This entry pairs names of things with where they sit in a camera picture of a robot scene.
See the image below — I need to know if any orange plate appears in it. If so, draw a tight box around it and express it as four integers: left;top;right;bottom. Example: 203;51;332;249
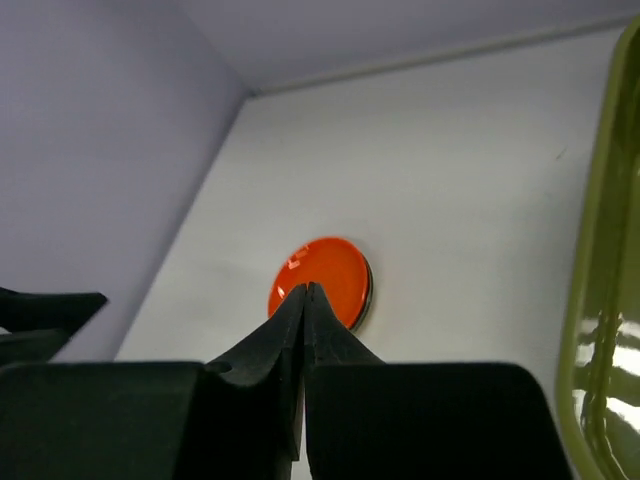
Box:
267;237;367;329

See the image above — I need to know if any green dish rack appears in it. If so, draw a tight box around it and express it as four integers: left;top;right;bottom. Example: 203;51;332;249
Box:
555;19;639;479

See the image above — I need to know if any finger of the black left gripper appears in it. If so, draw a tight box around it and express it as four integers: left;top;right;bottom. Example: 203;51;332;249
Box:
1;288;108;333
0;329;69;365

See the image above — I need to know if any black plate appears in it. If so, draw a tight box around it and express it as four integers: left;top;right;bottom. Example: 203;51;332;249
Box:
349;258;375;332

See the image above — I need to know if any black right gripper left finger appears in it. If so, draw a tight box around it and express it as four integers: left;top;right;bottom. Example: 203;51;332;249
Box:
1;286;306;479

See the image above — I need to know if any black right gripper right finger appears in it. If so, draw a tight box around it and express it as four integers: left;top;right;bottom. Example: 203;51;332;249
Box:
303;284;570;479

